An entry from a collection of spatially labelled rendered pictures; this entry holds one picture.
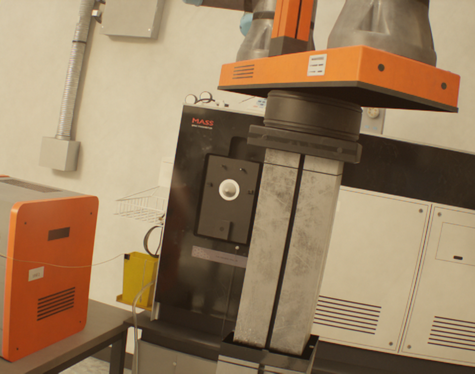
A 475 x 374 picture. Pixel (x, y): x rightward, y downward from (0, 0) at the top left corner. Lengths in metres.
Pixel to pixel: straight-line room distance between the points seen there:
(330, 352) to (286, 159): 1.08
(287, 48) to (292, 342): 0.45
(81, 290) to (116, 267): 1.49
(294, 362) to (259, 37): 0.55
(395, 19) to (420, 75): 0.08
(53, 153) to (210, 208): 1.59
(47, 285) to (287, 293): 0.87
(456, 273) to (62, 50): 2.52
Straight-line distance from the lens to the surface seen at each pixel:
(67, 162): 3.29
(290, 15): 0.93
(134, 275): 2.03
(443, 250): 1.79
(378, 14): 0.77
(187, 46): 3.17
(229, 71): 1.13
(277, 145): 0.89
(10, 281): 1.51
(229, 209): 1.87
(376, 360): 1.90
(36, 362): 1.63
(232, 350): 0.96
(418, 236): 1.79
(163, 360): 1.95
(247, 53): 1.09
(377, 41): 0.75
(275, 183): 0.92
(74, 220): 1.71
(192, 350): 1.93
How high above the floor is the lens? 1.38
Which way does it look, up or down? 4 degrees down
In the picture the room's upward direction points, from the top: 9 degrees clockwise
